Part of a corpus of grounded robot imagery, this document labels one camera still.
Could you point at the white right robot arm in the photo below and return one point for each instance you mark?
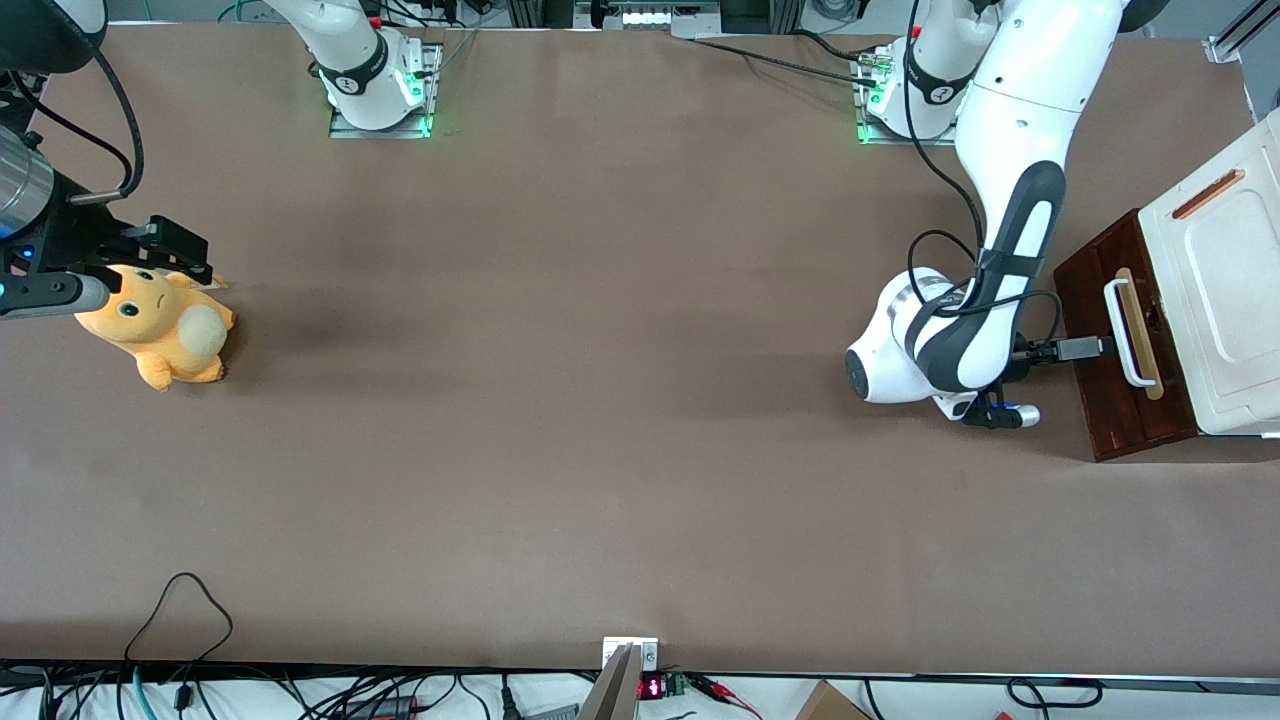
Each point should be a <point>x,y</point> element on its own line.
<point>360,70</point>

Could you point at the brown cardboard box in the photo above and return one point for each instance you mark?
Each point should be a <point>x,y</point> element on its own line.
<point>830,705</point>

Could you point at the red digit display module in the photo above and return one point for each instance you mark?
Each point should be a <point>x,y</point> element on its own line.
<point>652,688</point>

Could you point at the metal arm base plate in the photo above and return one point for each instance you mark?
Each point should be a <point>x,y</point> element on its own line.
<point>350,131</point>
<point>880,140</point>

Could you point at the white drawer cabinet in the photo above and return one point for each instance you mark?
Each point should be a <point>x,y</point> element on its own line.
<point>1230,330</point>

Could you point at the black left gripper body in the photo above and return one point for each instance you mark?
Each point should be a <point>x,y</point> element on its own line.
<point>1034,351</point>

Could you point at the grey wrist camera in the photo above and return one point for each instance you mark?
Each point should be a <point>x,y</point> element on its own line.
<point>1000,415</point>
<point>50,295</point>

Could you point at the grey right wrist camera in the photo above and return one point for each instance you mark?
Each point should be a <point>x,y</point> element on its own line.
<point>50,295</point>

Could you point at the orange plush toy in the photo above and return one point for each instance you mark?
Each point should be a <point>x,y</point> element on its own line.
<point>150,320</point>

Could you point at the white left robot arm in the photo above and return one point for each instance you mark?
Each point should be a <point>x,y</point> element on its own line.
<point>1020,130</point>

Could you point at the grey metal mount bar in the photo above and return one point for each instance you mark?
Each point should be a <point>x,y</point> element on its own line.
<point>612,695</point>

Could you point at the bright white light strip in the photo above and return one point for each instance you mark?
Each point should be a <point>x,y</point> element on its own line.
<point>645,17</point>

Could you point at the white mount bracket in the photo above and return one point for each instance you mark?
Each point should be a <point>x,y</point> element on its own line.
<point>648,655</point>

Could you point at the aluminium frame profile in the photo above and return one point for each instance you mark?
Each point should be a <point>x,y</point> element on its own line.
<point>1235,40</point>

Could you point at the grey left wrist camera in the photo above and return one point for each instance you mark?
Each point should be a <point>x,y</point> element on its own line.
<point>1000,415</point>

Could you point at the brown wooden drawer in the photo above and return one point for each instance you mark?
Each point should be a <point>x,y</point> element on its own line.
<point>1090,400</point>

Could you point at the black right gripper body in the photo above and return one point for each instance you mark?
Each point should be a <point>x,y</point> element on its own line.
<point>72,237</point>

